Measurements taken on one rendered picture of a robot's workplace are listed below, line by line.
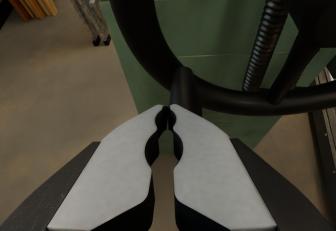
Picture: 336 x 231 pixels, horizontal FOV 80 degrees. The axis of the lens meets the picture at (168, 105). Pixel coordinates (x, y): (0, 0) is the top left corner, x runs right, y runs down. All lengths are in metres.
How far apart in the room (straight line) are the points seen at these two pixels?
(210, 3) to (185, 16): 0.04
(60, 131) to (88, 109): 0.17
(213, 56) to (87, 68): 1.00
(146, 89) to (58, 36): 1.22
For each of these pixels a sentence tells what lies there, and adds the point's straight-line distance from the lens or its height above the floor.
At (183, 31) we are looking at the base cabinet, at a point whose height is 0.65.
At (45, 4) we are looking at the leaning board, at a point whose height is 0.09.
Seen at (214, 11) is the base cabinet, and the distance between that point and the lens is 0.37.
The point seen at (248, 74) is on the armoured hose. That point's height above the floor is 0.67.
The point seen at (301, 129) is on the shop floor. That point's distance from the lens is 1.13.
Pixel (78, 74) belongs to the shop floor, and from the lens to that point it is 1.31.
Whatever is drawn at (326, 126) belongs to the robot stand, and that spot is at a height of 0.14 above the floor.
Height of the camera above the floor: 0.88
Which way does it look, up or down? 58 degrees down
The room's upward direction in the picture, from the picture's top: 5 degrees counter-clockwise
